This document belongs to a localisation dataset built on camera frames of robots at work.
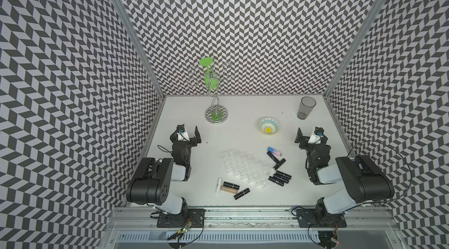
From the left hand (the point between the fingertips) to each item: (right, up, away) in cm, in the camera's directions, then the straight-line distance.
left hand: (187, 128), depth 90 cm
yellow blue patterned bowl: (+45, 0, +12) cm, 47 cm away
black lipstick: (+44, -15, +1) cm, 47 cm away
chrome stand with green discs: (+12, +27, -4) cm, 29 cm away
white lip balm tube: (+17, -28, -10) cm, 34 cm away
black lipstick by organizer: (+48, -18, -3) cm, 51 cm away
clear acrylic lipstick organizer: (+35, -19, -7) cm, 41 cm away
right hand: (+63, -2, -1) cm, 63 cm away
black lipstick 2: (+49, -22, -6) cm, 54 cm away
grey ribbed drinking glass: (+65, +12, +8) cm, 67 cm away
